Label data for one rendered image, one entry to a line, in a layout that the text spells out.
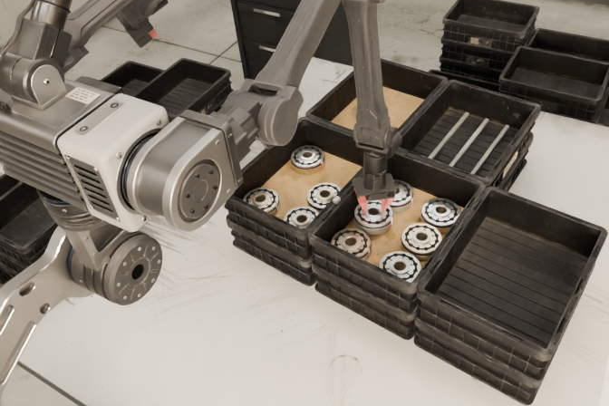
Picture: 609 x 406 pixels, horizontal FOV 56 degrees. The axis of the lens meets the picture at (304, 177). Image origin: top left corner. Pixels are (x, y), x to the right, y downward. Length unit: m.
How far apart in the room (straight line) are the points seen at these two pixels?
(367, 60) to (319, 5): 0.25
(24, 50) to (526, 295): 1.16
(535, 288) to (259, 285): 0.71
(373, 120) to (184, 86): 1.67
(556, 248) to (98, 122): 1.15
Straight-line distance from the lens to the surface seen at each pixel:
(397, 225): 1.57
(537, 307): 1.47
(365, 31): 1.20
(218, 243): 1.76
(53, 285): 1.20
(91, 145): 0.82
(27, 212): 2.45
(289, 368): 1.48
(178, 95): 2.81
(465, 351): 1.40
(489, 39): 2.99
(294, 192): 1.67
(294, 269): 1.60
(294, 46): 0.98
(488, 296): 1.46
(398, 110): 1.96
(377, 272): 1.34
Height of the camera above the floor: 1.99
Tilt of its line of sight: 42 degrees down
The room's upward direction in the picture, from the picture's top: 6 degrees counter-clockwise
